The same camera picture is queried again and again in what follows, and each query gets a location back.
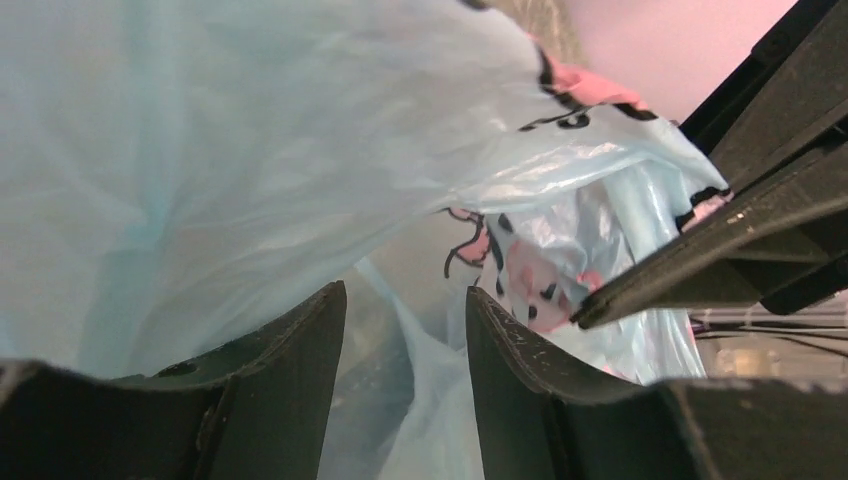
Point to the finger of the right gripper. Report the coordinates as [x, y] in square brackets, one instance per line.
[788, 96]
[782, 243]

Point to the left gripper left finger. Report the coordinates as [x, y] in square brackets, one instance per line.
[254, 408]

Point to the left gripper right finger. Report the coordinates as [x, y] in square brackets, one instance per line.
[544, 414]

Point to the light blue plastic bag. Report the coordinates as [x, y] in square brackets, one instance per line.
[175, 174]

